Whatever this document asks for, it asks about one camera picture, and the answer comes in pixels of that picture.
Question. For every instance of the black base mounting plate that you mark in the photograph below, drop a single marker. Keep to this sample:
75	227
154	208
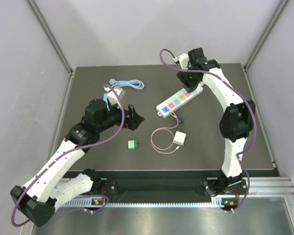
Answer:
213	181

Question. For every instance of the white charger block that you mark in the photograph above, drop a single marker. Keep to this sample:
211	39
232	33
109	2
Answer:
179	138

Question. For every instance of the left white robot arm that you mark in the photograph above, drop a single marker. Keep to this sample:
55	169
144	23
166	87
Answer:
40	197

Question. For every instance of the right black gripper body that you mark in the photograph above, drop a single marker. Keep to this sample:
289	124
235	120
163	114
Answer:
188	79

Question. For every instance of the light blue power strip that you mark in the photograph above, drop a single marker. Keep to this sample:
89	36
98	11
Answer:
136	84

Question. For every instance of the light green plug adapter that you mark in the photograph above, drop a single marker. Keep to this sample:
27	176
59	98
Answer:
132	144

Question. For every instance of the aluminium frame post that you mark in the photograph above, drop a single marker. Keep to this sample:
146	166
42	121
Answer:
282	5
50	36

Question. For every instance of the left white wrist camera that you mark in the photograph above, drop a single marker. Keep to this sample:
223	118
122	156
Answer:
113	97

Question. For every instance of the right aluminium frame post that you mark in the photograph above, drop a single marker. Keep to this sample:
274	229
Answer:
282	5

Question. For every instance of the white multicolour power strip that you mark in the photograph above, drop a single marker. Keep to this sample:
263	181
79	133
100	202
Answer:
176	101

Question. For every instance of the left aluminium frame post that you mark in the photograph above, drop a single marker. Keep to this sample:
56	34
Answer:
50	36

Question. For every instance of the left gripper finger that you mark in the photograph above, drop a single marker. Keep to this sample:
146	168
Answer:
135	122
131	111

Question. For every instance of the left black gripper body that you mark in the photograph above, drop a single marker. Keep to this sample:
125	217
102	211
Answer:
127	120

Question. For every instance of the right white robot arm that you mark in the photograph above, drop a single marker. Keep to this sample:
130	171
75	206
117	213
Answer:
238	114

